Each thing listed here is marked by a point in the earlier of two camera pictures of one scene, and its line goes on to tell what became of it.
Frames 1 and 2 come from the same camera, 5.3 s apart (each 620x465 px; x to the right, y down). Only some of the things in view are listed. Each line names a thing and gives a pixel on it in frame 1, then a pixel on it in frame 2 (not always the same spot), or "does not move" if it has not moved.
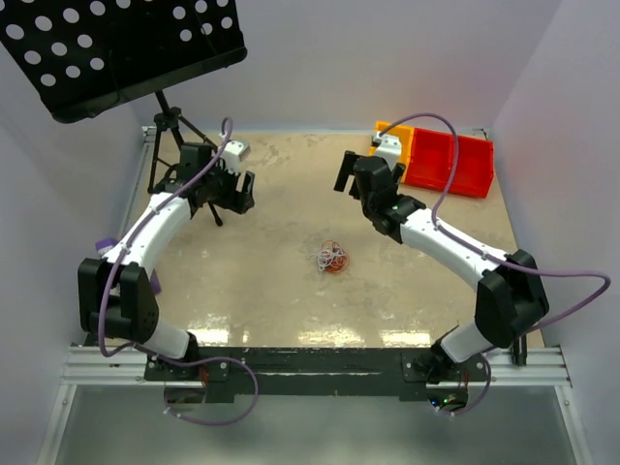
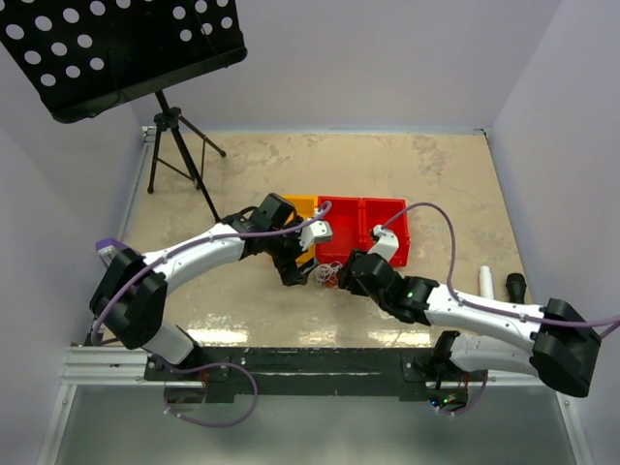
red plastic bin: [432, 159] → [346, 215]
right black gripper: [347, 170] → [345, 279]
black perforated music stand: [83, 56] does not move
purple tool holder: [103, 245] does not move
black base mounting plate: [314, 375] does not move
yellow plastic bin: [407, 139] → [305, 206]
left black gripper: [237, 201] → [290, 272]
